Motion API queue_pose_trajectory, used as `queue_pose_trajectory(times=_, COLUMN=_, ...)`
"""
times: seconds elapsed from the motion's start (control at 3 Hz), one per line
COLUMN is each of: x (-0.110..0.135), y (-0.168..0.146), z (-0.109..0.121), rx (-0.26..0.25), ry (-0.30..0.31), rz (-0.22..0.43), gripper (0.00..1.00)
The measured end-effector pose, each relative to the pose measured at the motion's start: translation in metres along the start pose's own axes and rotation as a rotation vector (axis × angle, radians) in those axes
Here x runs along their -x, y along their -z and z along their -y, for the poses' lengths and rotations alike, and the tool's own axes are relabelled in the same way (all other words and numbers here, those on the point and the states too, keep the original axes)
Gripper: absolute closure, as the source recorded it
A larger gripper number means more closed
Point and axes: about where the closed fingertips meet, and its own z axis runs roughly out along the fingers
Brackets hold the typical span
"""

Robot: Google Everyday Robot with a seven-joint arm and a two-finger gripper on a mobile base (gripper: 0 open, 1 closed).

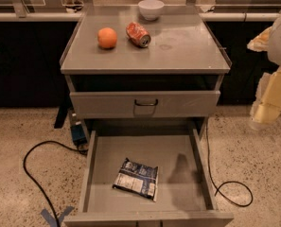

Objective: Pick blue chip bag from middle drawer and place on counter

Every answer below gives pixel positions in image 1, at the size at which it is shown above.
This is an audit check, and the grey top drawer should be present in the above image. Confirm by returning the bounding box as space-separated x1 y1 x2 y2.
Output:
70 91 220 119

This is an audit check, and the orange fruit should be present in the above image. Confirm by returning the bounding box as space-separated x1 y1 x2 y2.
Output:
97 27 117 49

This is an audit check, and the black drawer handle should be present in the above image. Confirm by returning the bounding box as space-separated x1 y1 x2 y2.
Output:
134 99 159 107

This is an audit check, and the open grey middle drawer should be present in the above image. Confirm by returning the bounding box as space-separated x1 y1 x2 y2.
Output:
64 130 234 227

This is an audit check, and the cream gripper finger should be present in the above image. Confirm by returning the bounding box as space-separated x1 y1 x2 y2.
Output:
247 26 272 52
250 67 281 130

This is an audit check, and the white horizontal rail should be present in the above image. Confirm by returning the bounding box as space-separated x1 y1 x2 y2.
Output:
0 12 279 22

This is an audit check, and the blue power box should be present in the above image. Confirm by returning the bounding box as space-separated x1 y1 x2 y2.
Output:
70 122 87 146

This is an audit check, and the blue chip bag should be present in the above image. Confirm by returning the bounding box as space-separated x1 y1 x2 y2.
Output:
113 158 159 201

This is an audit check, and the white bowl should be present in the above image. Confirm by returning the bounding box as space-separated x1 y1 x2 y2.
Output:
138 0 165 21

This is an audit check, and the crushed red soda can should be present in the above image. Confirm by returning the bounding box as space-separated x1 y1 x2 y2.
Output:
126 22 151 47

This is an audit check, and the grey drawer cabinet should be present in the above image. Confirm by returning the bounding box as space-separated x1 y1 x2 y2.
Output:
61 6 230 133

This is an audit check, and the black cable left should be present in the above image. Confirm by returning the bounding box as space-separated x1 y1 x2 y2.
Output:
22 140 89 227

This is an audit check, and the blue tape cross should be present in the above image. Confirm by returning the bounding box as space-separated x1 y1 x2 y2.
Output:
41 206 74 227

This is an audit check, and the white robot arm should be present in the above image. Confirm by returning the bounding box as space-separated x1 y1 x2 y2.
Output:
247 12 281 130

